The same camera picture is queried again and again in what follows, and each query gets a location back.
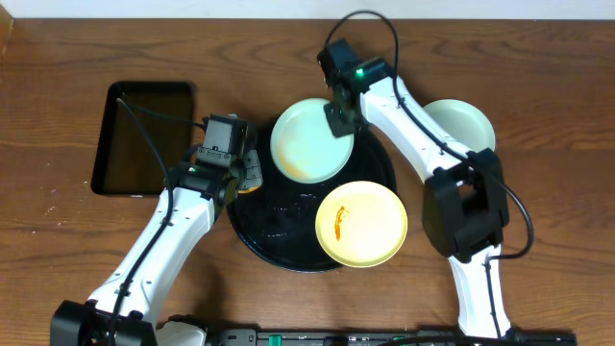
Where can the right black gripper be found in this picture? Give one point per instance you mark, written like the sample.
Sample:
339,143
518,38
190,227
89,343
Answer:
339,120

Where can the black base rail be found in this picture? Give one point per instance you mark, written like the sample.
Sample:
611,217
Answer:
251,337

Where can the mint green plate with stain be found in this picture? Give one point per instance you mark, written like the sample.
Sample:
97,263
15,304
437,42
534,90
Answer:
303,147

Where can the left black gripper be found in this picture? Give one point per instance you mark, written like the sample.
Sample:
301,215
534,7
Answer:
251,168

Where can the yellow plate with stain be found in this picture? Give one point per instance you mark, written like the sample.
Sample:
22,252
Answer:
361,224

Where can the black rectangular water basin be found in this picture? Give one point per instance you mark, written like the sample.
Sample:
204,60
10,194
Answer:
144,123

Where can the round black tray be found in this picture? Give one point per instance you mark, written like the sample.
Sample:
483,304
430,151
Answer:
277,220

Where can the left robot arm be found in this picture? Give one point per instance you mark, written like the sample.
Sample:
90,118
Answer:
126,308

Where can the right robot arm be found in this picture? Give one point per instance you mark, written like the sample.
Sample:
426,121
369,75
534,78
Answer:
464,205

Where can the light blue plate with stain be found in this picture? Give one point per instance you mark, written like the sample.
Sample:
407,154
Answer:
464,122

